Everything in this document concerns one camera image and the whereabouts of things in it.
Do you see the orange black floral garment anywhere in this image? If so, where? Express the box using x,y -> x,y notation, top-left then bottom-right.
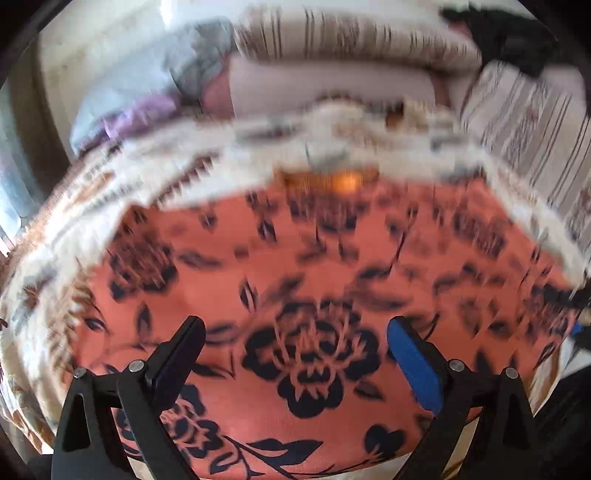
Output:
74,179 -> 576,479

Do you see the black clothing pile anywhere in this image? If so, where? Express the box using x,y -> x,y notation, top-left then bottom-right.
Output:
439,5 -> 568,78

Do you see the cream leaf-pattern plush blanket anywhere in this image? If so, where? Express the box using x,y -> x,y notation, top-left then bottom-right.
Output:
1,100 -> 590,453

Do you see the striped floral pillow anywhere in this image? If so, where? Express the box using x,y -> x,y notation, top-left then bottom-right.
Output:
235,6 -> 483,73
461,62 -> 590,250

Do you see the lilac patterned cloth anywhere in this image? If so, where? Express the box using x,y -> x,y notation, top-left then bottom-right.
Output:
99,94 -> 181,140

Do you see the light blue pillow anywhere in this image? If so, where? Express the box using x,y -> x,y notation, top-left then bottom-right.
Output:
69,43 -> 191,155

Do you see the grey cloth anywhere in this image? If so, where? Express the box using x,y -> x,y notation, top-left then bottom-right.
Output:
167,18 -> 235,99

